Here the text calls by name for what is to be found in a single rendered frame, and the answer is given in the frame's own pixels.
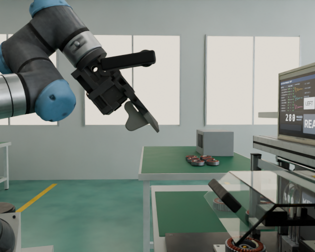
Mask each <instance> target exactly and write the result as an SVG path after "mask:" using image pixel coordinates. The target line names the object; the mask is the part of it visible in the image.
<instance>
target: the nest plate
mask: <svg viewBox="0 0 315 252"><path fill-rule="evenodd" d="M213 249H214V251H215V252H225V244H214V245H213Z"/></svg>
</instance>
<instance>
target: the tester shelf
mask: <svg viewBox="0 0 315 252"><path fill-rule="evenodd" d="M277 137H278V136H277V135H253V148H255V149H258V150H261V151H264V152H267V153H270V154H273V155H276V156H280V157H283V158H286V159H289V160H292V161H295V162H298V163H301V164H305V165H308V166H311V167H314V168H315V145H309V144H304V143H299V142H293V141H288V140H283V139H278V138H277Z"/></svg>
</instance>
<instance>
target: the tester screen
mask: <svg viewBox="0 0 315 252"><path fill-rule="evenodd" d="M311 97H315V74H313V75H309V76H304V77H300V78H296V79H292V80H288V81H283V82H281V83H280V131H279V132H283V133H290V134H298V135H305V136H313V137H315V134H310V133H303V125H304V114H315V109H304V98H311ZM286 114H295V122H286ZM281 124H288V125H301V131H297V130H288V129H281Z"/></svg>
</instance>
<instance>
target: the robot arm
mask: <svg viewBox="0 0 315 252"><path fill-rule="evenodd" d="M29 13H30V15H31V17H32V19H31V20H30V21H29V23H27V24H26V25H25V26H24V27H22V28H21V29H20V30H18V31H17V32H16V33H15V34H13V35H12V36H11V37H10V38H8V39H7V40H5V41H3V42H2V43H1V44H0V73H1V74H0V120H1V119H6V118H11V117H16V116H21V115H26V114H32V113H36V114H37V115H38V116H39V117H40V118H41V119H42V120H44V121H46V122H47V121H49V122H57V121H60V120H63V119H64V118H66V117H67V116H69V115H70V114H71V113H72V111H73V110H74V108H75V106H76V97H75V95H74V93H73V91H72V90H71V88H70V85H69V83H68V82H67V81H66V80H65V79H64V78H63V77H62V75H61V74H60V72H59V71H58V70H57V68H56V67H55V65H54V64H53V62H52V61H51V60H50V58H49V57H50V56H51V55H52V54H53V53H55V52H56V50H58V49H59V50H60V51H61V52H62V53H63V55H64V56H65V57H66V58H67V59H68V61H69V62H70V63H71V64H72V65H73V67H74V68H76V70H75V71H74V72H72V73H71V75H72V76H73V78H74V79H75V80H77V81H78V82H79V83H80V85H81V86H82V87H83V88H84V90H85V91H86V96H87V97H88V99H89V100H91V101H92V102H93V104H94V105H95V106H96V107H97V108H98V110H99V111H100V112H101V113H102V114H103V115H110V114H111V113H113V112H114V111H116V110H117V109H119V108H120V107H121V106H122V104H123V103H124V102H125V101H127V100H128V98H129V100H130V101H127V102H126V103H125V104H124V109H125V111H126V112H127V113H128V119H127V121H126V123H125V127H126V129H127V130H128V131H134V130H137V129H139V128H141V127H143V126H145V125H148V124H150V125H151V126H152V127H153V128H154V130H155V131H156V132H157V133H158V132H159V131H160V130H159V125H158V122H157V121H156V119H155V118H154V117H153V116H152V114H151V113H150V112H149V111H148V109H147V108H146V107H145V106H144V105H143V103H142V102H141V101H140V100H139V98H138V97H137V96H136V94H135V91H134V89H133V88H132V87H131V86H130V84H129V83H128V82H127V81H126V79H125V78H124V77H123V76H122V73H121V71H120V70H122V69H128V68H135V67H141V66H142V67H150V66H151V65H153V64H155V63H156V54H155V51H154V50H148V49H144V50H142V51H140V52H135V53H129V54H123V55H117V56H111V57H106V56H107V53H106V51H105V50H104V49H103V48H102V45H101V44H100V42H99V41H98V40H97V39H96V38H95V36H94V35H93V34H92V33H91V32H90V31H89V29H88V28H87V27H86V26H85V24H84V23H83V22H82V21H81V19H80V18H79V17H78V16H77V14H76V13H75V12H74V11H73V8H72V7H71V6H70V5H68V4H67V2H66V1H65V0H34V2H32V3H31V4H30V6H29ZM95 68H97V71H94V69H95ZM132 104H133V105H134V106H135V107H136V108H137V110H138V111H137V110H136V109H135V107H134V106H133V105H132ZM15 241H16V239H15V234H14V231H13V229H12V227H11V226H10V224H9V223H8V222H6V221H5V220H3V219H1V218H0V252H13V250H14V247H15Z"/></svg>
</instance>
